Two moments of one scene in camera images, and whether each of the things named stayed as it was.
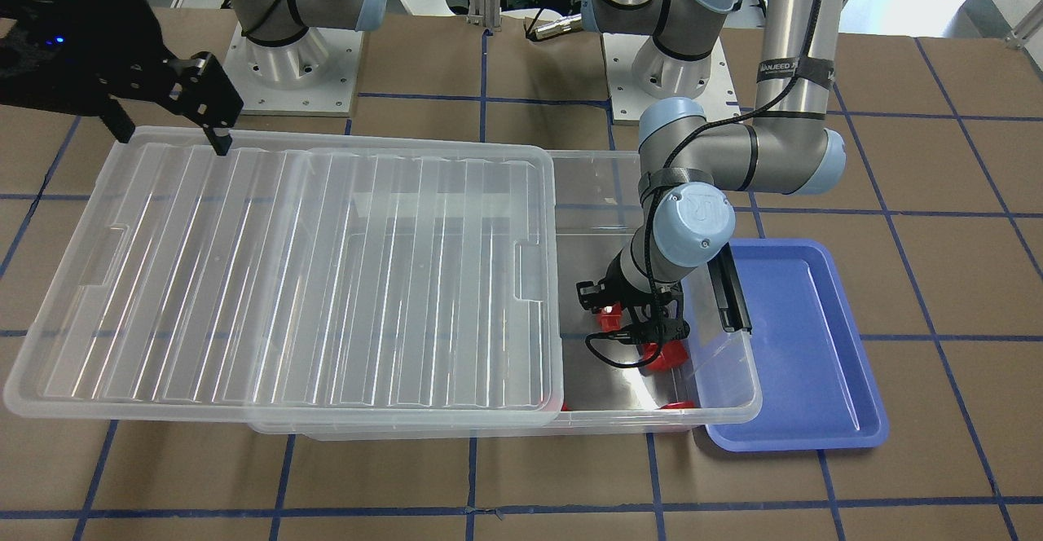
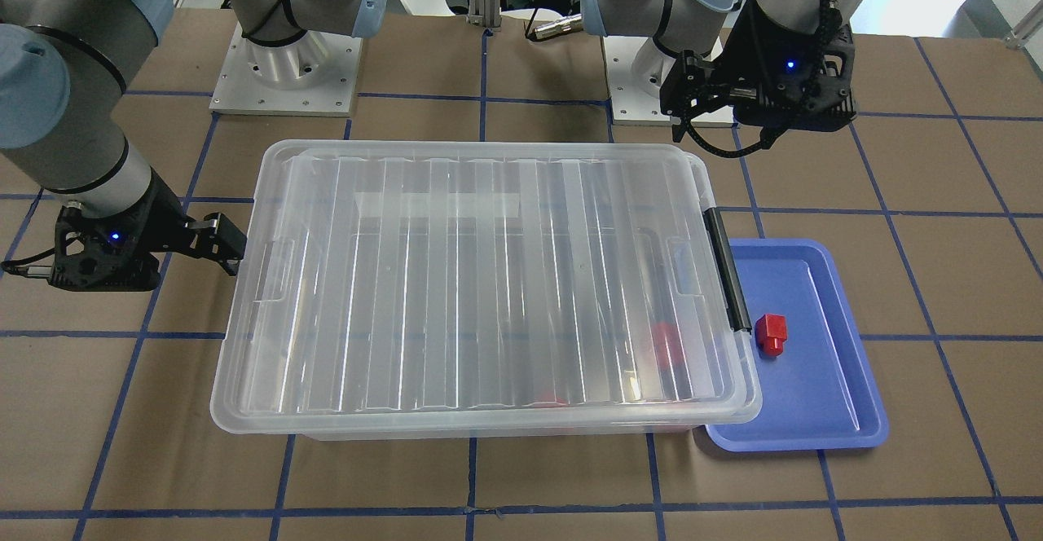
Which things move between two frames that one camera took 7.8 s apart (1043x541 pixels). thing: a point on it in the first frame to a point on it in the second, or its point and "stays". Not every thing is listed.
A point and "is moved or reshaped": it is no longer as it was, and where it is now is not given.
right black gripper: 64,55 to 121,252
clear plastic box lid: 304,277 is moved or reshaped
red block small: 611,317 to 771,332
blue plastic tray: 817,388 stays
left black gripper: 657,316 to 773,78
